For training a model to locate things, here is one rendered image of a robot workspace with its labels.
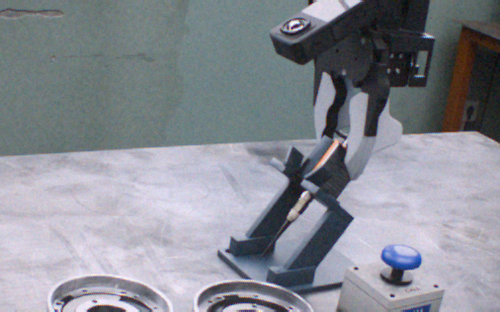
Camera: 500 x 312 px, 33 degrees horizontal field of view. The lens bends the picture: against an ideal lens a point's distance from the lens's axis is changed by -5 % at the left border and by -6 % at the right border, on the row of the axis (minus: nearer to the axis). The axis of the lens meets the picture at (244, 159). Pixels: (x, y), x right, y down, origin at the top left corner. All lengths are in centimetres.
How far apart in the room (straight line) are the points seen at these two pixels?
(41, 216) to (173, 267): 17
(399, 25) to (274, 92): 185
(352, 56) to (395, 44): 4
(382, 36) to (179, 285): 30
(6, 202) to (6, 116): 138
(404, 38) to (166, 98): 172
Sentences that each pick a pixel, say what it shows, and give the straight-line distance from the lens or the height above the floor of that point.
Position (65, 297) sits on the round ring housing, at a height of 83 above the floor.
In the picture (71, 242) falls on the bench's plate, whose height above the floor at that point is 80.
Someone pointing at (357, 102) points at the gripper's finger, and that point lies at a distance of 84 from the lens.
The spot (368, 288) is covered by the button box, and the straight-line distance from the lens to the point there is 81.
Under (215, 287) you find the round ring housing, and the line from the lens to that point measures 77.
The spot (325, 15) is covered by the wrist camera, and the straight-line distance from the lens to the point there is 80.
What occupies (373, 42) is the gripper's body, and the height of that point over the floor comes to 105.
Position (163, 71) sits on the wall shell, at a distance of 248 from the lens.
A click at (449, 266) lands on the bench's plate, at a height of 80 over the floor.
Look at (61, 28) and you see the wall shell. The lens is 233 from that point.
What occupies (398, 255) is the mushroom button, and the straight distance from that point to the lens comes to 81.
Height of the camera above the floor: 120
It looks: 20 degrees down
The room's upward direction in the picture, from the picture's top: 9 degrees clockwise
